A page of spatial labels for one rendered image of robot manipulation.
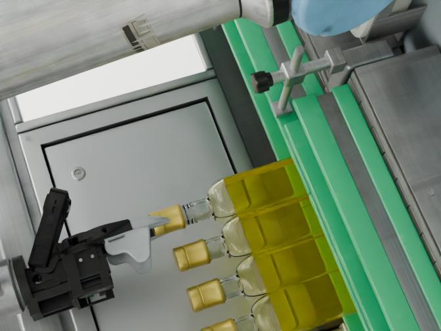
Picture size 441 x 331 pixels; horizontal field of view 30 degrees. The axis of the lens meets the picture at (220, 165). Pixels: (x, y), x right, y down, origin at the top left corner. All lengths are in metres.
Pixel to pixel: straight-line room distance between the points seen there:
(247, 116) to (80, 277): 0.46
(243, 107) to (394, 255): 0.48
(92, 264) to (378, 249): 0.37
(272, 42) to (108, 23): 0.62
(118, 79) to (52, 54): 0.74
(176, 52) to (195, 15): 0.75
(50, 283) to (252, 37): 0.46
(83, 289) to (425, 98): 0.51
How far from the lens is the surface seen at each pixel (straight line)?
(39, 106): 1.36
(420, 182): 1.05
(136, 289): 1.24
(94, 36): 0.64
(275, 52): 1.22
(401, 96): 1.09
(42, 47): 0.64
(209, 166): 1.31
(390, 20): 1.14
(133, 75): 1.37
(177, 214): 1.13
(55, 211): 1.13
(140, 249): 1.10
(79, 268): 1.10
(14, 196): 1.31
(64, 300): 1.12
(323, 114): 1.07
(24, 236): 1.29
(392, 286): 1.01
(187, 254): 1.11
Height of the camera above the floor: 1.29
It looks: 11 degrees down
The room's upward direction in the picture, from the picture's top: 107 degrees counter-clockwise
